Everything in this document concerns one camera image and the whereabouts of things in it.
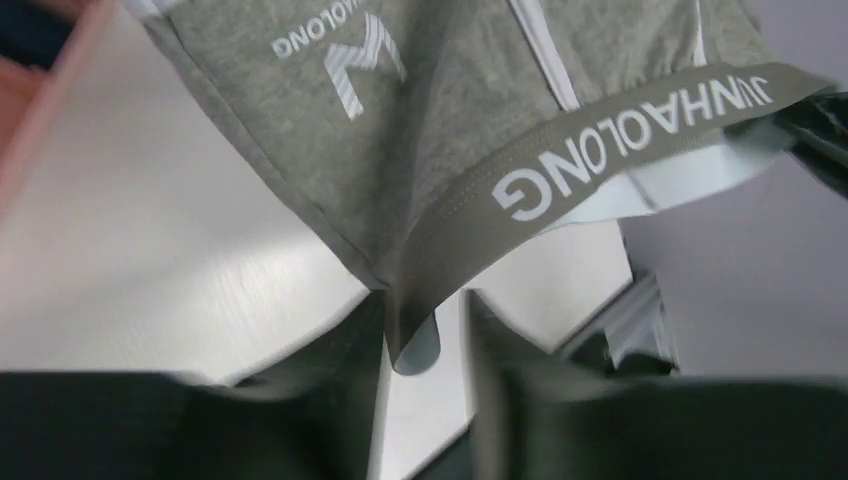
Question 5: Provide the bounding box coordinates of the aluminium frame rail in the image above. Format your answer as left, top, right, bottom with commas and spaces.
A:
556, 271, 679, 378

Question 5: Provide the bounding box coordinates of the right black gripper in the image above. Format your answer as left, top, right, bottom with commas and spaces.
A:
774, 92, 847, 199

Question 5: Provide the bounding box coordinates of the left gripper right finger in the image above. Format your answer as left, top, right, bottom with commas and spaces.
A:
464, 290, 847, 479

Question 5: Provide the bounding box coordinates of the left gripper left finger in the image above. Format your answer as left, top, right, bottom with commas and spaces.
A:
1, 291, 385, 479

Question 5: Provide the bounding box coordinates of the grey underwear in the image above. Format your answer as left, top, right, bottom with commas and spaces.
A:
126, 1, 831, 375

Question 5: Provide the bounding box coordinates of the pink divided organizer tray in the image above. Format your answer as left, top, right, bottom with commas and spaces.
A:
1, 1, 116, 213

